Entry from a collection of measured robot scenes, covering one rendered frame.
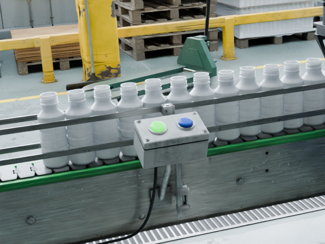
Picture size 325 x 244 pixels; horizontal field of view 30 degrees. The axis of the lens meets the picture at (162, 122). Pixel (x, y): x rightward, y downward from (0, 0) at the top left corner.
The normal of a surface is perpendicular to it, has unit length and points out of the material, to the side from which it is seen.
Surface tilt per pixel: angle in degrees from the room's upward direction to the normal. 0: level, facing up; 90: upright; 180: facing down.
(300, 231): 0
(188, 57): 90
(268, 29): 89
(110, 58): 93
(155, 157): 110
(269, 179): 90
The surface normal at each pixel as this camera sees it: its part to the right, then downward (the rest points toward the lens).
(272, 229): -0.05, -0.95
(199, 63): -0.79, 0.23
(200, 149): 0.30, 0.59
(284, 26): 0.29, 0.29
